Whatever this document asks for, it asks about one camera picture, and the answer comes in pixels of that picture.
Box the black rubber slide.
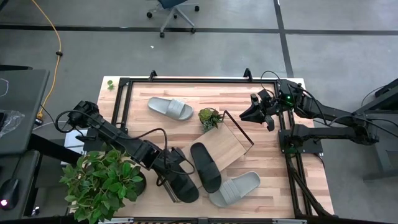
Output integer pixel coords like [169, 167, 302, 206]
[190, 142, 223, 194]
[161, 167, 200, 203]

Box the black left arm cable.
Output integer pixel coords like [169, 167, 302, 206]
[124, 127, 196, 187]

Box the white flat panel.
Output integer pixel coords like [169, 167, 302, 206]
[63, 129, 91, 166]

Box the dark grey desk stand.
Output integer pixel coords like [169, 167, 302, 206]
[354, 77, 398, 182]

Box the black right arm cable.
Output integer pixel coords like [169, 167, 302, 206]
[259, 70, 282, 91]

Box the light grey rubber slide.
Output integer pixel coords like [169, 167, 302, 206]
[208, 170, 262, 208]
[147, 96, 195, 121]

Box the small potted succulent plant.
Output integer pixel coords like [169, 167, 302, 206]
[198, 107, 225, 133]

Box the leafy green potted plant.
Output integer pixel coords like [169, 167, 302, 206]
[58, 142, 147, 224]

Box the clear plastic bag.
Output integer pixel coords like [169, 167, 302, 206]
[0, 110, 25, 139]

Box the yellow floor cable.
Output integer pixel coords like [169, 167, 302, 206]
[30, 0, 63, 121]

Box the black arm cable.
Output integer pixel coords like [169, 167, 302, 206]
[259, 70, 282, 91]
[124, 127, 196, 187]

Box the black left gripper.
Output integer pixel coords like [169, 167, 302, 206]
[152, 147, 193, 180]

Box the black aluminium table frame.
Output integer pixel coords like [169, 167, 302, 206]
[111, 67, 335, 224]

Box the office chair with wheels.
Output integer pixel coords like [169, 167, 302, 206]
[146, 0, 200, 39]

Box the black computer mouse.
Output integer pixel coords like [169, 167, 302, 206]
[0, 178, 20, 211]

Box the wooden shelf with black frame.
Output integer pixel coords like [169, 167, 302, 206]
[157, 109, 255, 203]

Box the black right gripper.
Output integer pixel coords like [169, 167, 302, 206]
[239, 89, 282, 132]

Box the dark grey low desk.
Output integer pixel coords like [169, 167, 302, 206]
[0, 149, 41, 222]

